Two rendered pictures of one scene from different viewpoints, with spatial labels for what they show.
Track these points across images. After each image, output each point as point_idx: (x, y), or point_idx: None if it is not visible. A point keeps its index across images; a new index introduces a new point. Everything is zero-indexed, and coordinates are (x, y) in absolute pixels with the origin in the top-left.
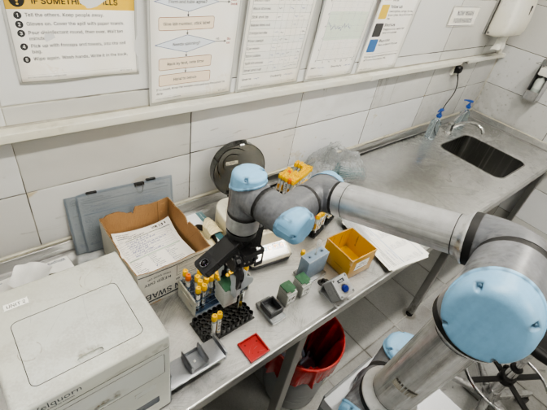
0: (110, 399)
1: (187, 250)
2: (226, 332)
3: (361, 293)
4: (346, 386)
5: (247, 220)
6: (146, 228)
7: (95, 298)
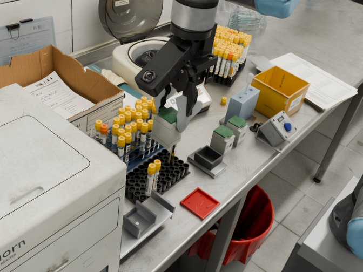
0: (56, 266)
1: (89, 106)
2: (162, 191)
3: (301, 135)
4: (322, 225)
5: (207, 2)
6: (29, 87)
7: (8, 133)
